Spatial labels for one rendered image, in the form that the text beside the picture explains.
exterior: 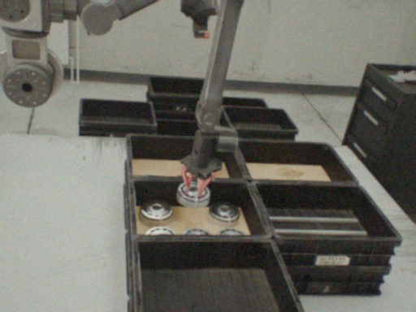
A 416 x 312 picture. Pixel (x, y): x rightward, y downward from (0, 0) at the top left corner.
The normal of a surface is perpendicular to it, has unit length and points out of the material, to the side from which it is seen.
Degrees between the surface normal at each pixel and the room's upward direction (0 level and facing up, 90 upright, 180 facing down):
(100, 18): 78
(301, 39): 90
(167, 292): 0
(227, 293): 0
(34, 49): 90
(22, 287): 0
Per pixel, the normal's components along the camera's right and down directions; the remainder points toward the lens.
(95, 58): 0.17, 0.51
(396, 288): 0.14, -0.87
